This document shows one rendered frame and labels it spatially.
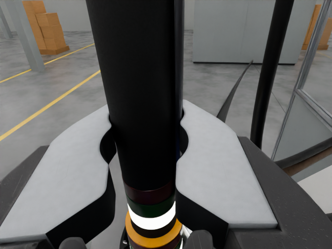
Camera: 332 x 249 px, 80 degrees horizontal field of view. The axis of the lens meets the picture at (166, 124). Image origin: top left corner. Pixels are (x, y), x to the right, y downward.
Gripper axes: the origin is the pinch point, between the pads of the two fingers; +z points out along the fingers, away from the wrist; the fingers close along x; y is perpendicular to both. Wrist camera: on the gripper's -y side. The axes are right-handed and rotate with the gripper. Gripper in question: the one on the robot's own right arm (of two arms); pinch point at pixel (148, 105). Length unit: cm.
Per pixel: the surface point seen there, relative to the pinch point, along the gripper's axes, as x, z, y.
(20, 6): -312, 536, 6
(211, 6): 129, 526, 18
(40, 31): -390, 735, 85
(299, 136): 88, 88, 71
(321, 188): 32.9, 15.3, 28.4
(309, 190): 31.6, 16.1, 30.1
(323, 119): 85, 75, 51
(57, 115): -165, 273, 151
